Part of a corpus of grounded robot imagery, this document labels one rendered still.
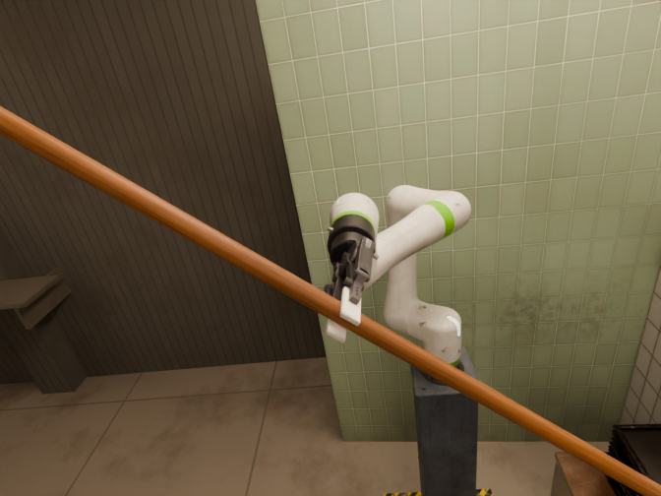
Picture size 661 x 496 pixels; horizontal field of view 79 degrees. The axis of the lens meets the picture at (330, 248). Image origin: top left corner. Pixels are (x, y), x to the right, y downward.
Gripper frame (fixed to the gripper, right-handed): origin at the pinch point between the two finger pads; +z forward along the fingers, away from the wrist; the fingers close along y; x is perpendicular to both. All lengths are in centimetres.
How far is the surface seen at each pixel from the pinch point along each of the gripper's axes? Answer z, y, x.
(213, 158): -201, 81, 63
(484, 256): -123, 17, -79
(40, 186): -194, 162, 156
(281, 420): -141, 200, -64
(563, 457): -71, 58, -143
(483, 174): -123, -12, -53
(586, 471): -65, 54, -148
